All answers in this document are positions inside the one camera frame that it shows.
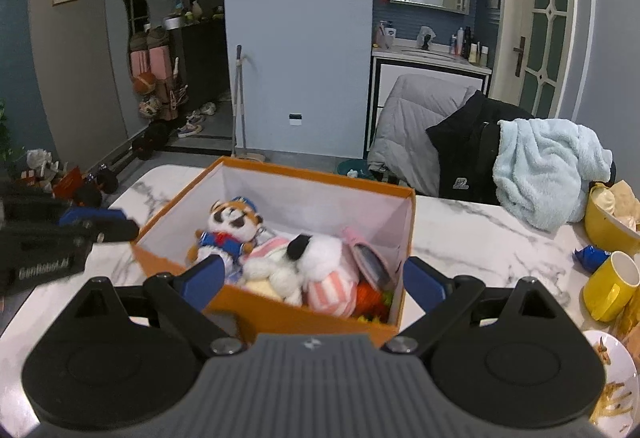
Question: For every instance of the blue wrapper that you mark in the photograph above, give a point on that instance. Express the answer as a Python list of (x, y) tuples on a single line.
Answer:
[(590, 258)]

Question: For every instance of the red box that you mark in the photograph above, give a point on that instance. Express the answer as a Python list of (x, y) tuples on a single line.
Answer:
[(69, 183)]

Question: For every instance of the cream white plush toy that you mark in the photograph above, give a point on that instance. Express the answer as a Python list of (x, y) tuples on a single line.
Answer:
[(262, 289)]

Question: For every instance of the black faucet with cloth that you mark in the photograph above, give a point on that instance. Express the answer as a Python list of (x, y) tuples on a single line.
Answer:
[(426, 38)]

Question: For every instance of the black dumbbell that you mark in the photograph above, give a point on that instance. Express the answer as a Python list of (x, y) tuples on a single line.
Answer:
[(102, 183)]

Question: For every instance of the white dog plush black ear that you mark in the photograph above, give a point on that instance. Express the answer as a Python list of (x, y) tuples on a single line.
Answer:
[(320, 255)]

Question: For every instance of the pink striped plush toy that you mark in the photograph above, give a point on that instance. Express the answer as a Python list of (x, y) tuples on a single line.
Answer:
[(330, 298)]

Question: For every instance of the teal basin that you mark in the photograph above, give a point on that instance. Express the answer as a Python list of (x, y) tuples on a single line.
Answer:
[(350, 167)]

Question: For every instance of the dark sideboard cabinet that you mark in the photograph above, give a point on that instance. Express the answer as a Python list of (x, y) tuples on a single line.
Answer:
[(200, 63)]

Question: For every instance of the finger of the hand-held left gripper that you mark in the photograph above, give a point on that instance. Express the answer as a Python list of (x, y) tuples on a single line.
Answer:
[(117, 230), (92, 214)]

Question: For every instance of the pink bag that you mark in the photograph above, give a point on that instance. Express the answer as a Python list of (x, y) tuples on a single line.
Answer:
[(150, 63)]

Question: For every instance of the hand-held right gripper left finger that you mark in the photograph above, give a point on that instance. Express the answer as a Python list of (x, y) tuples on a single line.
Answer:
[(202, 280)]

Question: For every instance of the yellow green toy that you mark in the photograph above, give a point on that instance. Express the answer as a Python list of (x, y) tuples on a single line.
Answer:
[(372, 317)]

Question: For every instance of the white red bottle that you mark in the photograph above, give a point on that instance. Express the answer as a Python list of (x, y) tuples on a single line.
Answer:
[(454, 44)]

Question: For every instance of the grey padded jacket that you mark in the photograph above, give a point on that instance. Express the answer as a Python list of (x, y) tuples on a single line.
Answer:
[(415, 118)]

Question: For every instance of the crumpled tissue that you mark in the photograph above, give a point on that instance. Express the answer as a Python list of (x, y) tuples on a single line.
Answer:
[(622, 203)]

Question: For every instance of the white wall outlet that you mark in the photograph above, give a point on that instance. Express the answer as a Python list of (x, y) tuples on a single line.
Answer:
[(296, 120)]

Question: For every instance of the orange toy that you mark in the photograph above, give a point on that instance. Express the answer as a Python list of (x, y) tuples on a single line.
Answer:
[(370, 293)]

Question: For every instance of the light blue fleece blanket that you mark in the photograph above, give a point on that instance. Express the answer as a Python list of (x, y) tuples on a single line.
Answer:
[(540, 168)]

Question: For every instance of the white plate with scraps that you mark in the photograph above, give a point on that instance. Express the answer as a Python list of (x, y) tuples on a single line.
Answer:
[(615, 368)]

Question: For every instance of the black jacket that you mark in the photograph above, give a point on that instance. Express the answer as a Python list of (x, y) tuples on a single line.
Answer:
[(465, 153)]

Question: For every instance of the tiger plush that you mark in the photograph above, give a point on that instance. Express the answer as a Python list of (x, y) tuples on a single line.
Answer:
[(227, 220)]

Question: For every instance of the white vanity cabinet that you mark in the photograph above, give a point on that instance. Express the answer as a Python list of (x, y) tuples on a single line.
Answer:
[(390, 83)]

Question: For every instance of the black bottle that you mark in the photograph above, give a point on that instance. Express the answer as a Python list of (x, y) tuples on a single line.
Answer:
[(467, 42)]

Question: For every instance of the yellow cup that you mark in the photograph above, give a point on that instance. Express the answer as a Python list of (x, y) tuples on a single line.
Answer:
[(607, 293)]

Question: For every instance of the black bag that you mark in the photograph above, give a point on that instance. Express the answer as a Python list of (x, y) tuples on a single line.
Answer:
[(150, 139)]

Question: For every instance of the yellow bowl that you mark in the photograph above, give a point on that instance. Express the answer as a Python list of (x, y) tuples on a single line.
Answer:
[(607, 228)]

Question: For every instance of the white sneakers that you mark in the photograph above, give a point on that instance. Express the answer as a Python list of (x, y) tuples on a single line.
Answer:
[(192, 127)]

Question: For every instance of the orange cardboard box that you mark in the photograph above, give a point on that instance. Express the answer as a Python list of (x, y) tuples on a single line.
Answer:
[(300, 318)]

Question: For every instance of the basketball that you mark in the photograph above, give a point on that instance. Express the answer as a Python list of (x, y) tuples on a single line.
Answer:
[(145, 82)]

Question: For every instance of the green plant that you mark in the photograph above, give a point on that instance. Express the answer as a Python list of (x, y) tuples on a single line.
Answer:
[(7, 138)]

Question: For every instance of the white glass panel door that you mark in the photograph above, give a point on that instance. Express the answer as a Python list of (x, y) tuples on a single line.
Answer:
[(550, 8)]

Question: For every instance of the small white bottle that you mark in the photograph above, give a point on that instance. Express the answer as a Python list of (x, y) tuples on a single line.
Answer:
[(484, 54), (474, 52)]

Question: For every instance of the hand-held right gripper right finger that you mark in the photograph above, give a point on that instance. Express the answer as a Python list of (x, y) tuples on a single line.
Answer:
[(425, 288)]

